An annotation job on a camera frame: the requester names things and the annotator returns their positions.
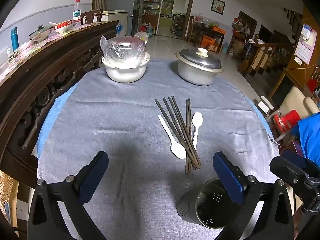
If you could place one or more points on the grey tablecloth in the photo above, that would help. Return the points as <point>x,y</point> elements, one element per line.
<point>112,130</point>

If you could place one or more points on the plastic-wrapped bowl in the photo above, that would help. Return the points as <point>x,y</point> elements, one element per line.
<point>122,47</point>

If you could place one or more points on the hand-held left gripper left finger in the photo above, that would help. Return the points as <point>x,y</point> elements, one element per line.
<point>92,177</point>

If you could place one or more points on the wooden stair railing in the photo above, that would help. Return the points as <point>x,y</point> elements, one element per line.
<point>270,55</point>

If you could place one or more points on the beige armchair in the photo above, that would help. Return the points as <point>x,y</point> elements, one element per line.
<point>295,100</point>

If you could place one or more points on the blue thermos bottle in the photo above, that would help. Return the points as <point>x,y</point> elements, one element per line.
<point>14,38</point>

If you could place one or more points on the dark perforated utensil holder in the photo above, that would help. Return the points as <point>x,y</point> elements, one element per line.
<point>190,205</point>

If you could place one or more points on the aluminium pot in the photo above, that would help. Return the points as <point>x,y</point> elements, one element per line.
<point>195,76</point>

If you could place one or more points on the white ceramic pot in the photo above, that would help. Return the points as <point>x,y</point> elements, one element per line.
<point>125,73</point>

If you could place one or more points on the carved dark wooden sideboard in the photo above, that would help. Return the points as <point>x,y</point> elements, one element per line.
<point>37,80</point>

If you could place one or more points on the patterned table cover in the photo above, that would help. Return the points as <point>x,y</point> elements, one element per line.
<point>30,47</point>

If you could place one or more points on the light blue cloth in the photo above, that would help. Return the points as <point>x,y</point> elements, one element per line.
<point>50,127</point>

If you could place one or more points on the clear water bottle red cap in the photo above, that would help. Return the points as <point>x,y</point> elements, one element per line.
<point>77,12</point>

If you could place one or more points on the aluminium pot lid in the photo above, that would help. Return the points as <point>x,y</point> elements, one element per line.
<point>200,61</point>

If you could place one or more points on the shelf with groceries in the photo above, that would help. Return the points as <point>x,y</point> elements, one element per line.
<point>151,5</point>

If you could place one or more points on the wooden side table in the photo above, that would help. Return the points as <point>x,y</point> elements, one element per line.
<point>207,33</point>

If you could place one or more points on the framed wall picture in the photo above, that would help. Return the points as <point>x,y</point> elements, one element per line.
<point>218,5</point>

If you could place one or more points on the red plastic stool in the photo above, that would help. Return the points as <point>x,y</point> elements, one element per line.
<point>287,120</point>

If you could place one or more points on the person's blue jacket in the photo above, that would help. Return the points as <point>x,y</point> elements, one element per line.
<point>310,135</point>

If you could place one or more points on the wall calendar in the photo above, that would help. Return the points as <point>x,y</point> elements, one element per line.
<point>305,45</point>

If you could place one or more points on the brown chopstick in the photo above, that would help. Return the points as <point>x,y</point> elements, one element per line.
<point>186,120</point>
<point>189,115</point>

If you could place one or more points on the white plastic spoon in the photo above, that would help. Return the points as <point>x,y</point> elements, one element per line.
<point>178,151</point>
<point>197,118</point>

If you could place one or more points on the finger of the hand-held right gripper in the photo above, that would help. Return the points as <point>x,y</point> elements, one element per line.
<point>287,166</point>

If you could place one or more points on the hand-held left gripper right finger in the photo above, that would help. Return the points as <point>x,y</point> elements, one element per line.
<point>228,177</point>

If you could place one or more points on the wooden chair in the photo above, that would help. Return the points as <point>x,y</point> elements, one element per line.
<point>91,16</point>

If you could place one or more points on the pale round bowl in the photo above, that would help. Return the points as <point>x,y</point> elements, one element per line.
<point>141,36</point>

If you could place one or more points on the blue water jug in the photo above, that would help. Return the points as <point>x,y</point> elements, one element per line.
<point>150,31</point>

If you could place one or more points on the lidded floral dish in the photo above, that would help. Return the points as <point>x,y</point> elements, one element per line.
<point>40,33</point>

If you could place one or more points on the red and white bowl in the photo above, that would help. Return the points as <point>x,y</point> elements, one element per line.
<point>62,27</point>

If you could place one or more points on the white chest freezer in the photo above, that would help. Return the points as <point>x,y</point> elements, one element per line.
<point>115,17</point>

